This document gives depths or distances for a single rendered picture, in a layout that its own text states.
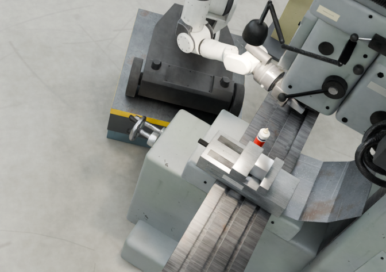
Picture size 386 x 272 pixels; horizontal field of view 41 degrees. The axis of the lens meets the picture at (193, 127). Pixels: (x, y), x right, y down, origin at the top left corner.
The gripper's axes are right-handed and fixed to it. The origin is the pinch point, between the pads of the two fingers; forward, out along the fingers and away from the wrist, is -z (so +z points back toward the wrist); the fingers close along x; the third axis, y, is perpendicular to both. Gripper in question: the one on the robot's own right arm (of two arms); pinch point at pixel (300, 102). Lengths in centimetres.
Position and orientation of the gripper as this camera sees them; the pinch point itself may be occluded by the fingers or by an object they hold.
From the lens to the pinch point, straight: 179.1
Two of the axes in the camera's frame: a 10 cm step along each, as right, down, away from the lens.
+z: -7.1, -6.5, 2.6
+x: 6.6, -4.9, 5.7
